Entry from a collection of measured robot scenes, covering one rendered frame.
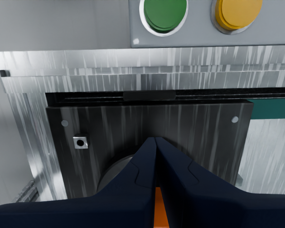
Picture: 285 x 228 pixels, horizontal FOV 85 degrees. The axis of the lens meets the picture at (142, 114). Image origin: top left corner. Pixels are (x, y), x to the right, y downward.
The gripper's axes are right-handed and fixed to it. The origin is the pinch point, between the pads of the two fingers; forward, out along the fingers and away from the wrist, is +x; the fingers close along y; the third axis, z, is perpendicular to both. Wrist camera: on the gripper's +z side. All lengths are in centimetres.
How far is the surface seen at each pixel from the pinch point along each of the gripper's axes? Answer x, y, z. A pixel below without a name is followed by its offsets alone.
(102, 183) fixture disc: 9.7, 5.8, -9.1
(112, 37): 22.7, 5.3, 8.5
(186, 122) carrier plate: 11.7, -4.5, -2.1
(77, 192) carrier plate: 11.7, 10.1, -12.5
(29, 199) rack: 13.3, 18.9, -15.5
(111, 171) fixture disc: 9.7, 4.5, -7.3
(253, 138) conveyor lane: 17.1, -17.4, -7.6
